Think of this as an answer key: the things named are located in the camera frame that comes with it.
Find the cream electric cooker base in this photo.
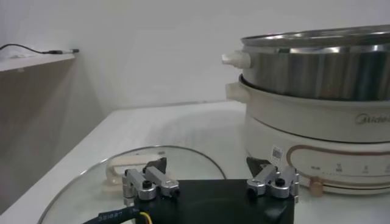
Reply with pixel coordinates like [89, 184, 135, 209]
[225, 74, 390, 195]

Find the black cable with connector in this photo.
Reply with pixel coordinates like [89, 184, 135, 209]
[0, 43, 80, 55]

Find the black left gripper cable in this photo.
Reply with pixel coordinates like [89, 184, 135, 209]
[82, 206, 153, 224]

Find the glass lid with cream handle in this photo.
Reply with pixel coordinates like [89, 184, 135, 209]
[38, 145, 227, 224]

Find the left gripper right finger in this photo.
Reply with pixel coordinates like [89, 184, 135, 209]
[246, 156, 300, 204]

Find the stainless steel steamer basket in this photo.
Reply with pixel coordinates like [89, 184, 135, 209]
[221, 24, 390, 102]

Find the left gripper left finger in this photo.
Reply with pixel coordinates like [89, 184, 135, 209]
[121, 156, 181, 208]

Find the white side desk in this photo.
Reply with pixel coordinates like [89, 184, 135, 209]
[0, 53, 76, 73]

